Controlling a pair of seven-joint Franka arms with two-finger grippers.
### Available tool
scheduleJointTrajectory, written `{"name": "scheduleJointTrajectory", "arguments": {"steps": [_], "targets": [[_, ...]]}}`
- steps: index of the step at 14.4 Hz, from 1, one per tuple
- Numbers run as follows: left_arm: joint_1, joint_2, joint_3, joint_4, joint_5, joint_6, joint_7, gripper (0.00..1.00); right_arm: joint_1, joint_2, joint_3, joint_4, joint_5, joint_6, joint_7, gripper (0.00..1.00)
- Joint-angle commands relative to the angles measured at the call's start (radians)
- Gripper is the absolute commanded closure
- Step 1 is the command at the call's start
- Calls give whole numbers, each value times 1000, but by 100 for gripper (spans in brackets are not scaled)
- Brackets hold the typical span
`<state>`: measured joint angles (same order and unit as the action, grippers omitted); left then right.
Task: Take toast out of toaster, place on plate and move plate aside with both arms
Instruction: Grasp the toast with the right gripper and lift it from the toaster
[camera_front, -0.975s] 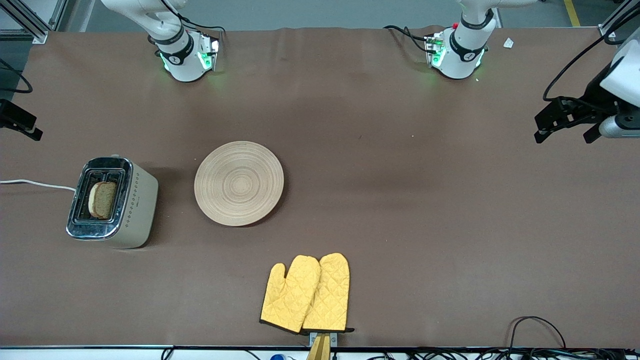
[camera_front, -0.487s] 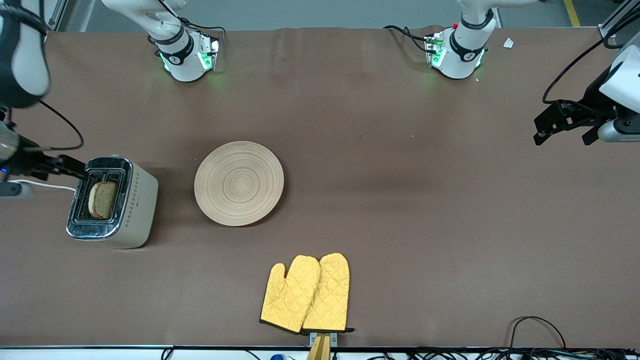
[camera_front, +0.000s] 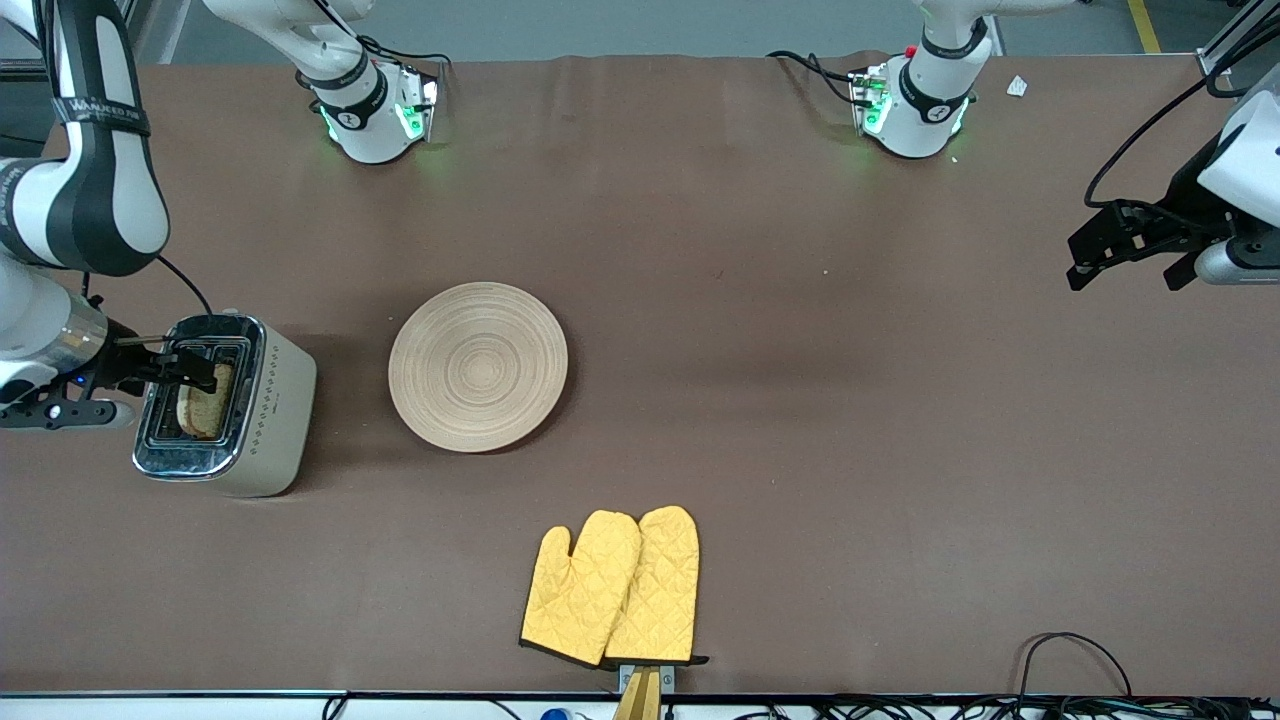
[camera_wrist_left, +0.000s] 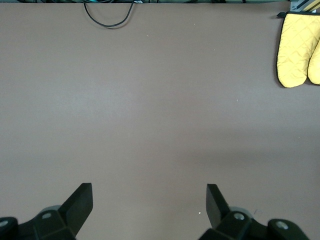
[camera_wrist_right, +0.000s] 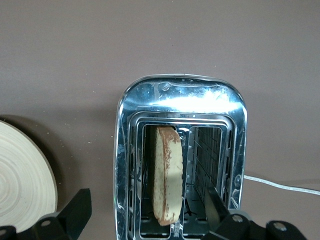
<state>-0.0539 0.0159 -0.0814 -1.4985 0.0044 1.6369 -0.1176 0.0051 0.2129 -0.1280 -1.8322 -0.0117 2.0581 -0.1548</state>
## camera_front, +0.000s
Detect yellow quilted oven mitt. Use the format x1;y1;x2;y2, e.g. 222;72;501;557
603;505;711;668
519;509;643;668

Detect brown toast slice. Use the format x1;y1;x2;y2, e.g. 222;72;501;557
176;362;237;441

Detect black left base cable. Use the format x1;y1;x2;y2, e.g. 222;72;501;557
767;50;863;106

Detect black right base cable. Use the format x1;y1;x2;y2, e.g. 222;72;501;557
355;35;453;69

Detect aluminium frame profile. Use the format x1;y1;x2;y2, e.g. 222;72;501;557
126;0;201;63
1197;0;1280;76

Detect black base cable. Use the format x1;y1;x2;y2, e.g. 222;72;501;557
355;35;453;69
767;50;863;106

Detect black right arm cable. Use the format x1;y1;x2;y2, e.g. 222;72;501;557
150;252;215;319

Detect left arm base control box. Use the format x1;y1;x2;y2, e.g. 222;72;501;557
849;65;893;138

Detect round wooden plate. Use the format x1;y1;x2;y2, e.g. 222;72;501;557
387;281;570;454

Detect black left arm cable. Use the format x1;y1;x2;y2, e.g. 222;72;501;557
1084;20;1280;209

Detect chrome and cream toaster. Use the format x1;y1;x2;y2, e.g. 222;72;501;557
132;312;319;499

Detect black looped cable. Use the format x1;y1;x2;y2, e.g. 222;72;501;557
1018;631;1134;701

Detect black tangled cables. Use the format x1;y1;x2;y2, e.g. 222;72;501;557
740;694;1280;720

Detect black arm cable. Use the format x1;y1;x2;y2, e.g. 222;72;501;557
1084;20;1280;209
150;252;215;319

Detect right arm base control box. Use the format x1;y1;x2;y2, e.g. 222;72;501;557
395;62;442;143

